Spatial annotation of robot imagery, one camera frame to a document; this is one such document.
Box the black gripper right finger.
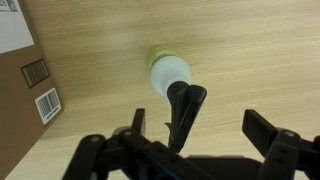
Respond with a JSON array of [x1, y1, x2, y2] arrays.
[[242, 109, 320, 180]]

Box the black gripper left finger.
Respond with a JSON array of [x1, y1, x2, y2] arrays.
[[62, 109, 214, 180]]

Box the white yellow spray bottle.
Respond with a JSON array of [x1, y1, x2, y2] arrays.
[[146, 45, 208, 154]]

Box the brown cardboard box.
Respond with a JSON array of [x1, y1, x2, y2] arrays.
[[0, 0, 63, 180]]

